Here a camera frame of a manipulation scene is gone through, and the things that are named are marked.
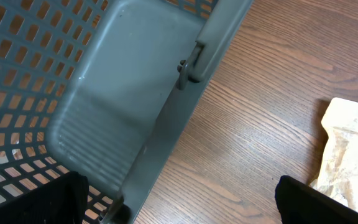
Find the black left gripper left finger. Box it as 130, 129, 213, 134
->
0, 171, 88, 224

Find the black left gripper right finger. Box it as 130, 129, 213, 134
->
275, 175, 358, 224

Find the clear plastic bag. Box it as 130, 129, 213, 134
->
310, 98, 358, 212

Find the grey plastic basket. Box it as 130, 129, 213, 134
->
0, 0, 252, 223

